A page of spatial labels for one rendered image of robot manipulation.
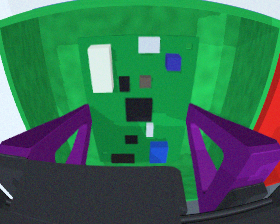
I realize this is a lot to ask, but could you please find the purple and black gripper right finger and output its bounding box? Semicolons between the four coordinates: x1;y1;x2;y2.
186;103;280;213

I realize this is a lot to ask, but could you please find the green circuit board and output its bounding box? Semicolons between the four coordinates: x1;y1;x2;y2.
77;34;200;163

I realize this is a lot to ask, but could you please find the red tray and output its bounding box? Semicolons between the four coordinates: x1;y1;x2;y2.
253;54;280;186

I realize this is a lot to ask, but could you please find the green bin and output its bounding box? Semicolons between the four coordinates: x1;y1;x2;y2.
0;0;280;201

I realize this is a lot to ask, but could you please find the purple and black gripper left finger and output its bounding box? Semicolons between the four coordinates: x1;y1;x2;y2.
0;104;92;165

